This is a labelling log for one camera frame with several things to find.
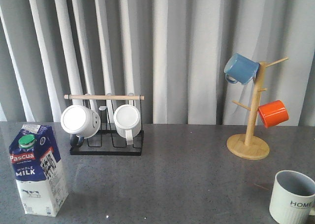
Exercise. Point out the blue white milk carton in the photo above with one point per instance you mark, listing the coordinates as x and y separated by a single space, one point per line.
38 170

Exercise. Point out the cream HOME mug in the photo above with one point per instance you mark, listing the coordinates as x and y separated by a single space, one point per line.
292 198

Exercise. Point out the white ribbed mug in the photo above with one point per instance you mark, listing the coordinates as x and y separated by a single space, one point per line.
127 121

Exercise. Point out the grey pleated curtain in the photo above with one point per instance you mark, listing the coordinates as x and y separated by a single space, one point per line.
171 51

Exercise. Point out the white smiley face mug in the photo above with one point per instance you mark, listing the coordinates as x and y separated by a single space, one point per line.
81 123

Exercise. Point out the blue enamel mug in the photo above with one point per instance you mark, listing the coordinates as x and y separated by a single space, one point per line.
240 69

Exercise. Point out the wooden mug tree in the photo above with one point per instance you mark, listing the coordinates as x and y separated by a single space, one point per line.
247 145

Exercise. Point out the orange enamel mug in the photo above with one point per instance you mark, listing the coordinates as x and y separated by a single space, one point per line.
273 113

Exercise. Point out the black wire mug rack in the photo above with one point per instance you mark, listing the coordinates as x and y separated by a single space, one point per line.
107 141

